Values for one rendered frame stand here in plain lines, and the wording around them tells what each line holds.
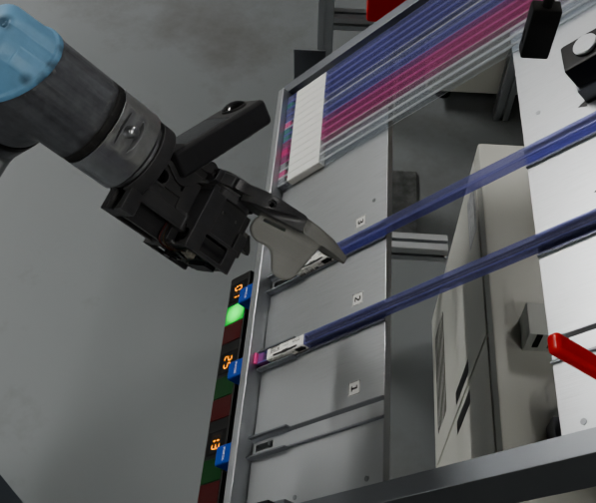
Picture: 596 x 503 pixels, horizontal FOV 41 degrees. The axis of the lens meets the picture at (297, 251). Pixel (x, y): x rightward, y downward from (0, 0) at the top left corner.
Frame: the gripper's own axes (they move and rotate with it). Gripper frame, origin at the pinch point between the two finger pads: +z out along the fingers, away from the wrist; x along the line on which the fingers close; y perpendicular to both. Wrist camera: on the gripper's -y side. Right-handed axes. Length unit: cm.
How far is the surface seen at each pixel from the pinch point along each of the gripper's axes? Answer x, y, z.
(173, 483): -75, 27, 54
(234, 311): -26.1, 2.4, 14.6
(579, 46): 20.0, -26.1, 4.6
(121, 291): -109, -7, 41
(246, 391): -12.2, 12.9, 11.3
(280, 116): -32.0, -27.8, 10.8
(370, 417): 6.6, 11.7, 11.9
